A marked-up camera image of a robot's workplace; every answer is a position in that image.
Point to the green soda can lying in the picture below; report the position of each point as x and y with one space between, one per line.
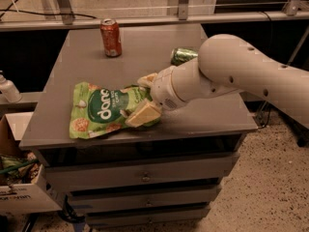
180 55

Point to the white plastic bottle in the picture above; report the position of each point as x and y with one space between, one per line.
8 89

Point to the bottom grey drawer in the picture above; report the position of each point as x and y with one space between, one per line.
148 216

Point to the white cardboard box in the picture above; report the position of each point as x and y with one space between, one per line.
23 187

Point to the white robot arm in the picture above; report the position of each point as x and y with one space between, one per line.
225 64

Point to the top grey drawer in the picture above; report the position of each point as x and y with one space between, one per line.
140 172

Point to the orange coke can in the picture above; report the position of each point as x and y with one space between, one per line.
111 37

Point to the grey metal rail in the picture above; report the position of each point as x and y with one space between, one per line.
153 21

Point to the middle grey drawer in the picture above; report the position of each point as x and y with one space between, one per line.
148 198

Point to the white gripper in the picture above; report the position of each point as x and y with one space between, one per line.
163 88

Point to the grey drawer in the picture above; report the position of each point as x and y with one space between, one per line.
148 198
148 216
140 172

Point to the green rice chip bag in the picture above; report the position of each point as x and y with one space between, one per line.
98 111

